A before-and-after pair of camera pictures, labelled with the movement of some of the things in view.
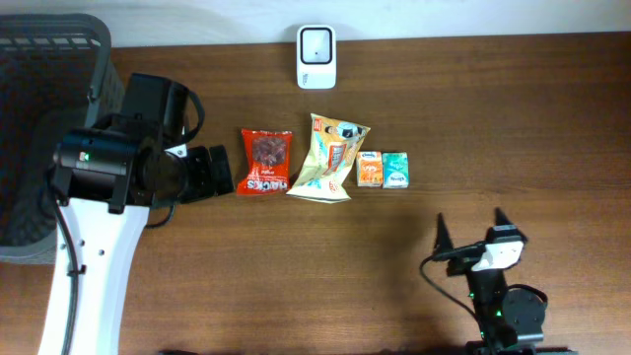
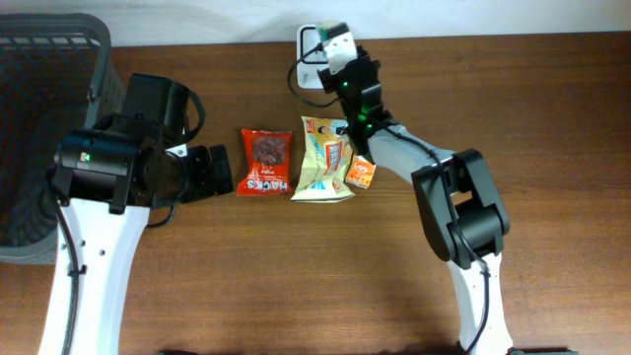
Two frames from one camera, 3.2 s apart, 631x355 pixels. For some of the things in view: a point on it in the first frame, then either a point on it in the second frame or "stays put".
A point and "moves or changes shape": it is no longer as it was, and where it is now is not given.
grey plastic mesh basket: [56, 75] stays put
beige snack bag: [331, 148] moves or changes shape
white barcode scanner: [316, 57] stays put
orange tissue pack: [369, 169] moves or changes shape
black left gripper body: [198, 181] stays put
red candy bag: [268, 155] stays put
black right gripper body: [461, 265] to [332, 84]
